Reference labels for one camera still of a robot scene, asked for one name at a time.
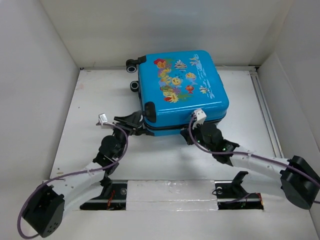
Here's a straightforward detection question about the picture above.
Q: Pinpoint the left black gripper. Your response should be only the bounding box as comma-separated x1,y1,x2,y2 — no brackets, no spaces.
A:
111,111,142,158

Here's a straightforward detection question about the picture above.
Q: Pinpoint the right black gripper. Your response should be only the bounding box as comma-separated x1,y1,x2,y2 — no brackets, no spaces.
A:
179,121,215,154

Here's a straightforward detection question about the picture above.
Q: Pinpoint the blue kids suitcase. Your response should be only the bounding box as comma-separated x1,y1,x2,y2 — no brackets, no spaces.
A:
125,50,229,137

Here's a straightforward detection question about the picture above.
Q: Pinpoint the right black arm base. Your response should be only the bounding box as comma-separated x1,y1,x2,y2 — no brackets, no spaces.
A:
211,171,264,211

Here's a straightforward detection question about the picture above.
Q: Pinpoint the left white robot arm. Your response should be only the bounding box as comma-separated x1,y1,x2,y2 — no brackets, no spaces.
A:
17,110,144,240

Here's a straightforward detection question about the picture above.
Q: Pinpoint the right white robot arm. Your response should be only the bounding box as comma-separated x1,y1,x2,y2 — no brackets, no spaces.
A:
180,122,320,210

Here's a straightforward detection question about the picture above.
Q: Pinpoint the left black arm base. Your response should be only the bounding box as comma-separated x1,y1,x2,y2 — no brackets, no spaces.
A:
79,178,128,211

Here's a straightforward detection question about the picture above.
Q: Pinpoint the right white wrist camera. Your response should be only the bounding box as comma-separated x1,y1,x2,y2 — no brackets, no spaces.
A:
192,108,207,129

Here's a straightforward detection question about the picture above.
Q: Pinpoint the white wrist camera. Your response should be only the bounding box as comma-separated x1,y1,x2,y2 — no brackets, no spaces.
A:
192,108,207,129
96,113,112,126

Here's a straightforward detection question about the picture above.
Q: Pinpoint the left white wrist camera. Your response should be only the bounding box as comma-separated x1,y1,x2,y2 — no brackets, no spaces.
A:
96,113,112,126

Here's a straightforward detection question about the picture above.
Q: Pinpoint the aluminium frame rail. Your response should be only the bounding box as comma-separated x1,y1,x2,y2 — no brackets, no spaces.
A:
249,66,284,158

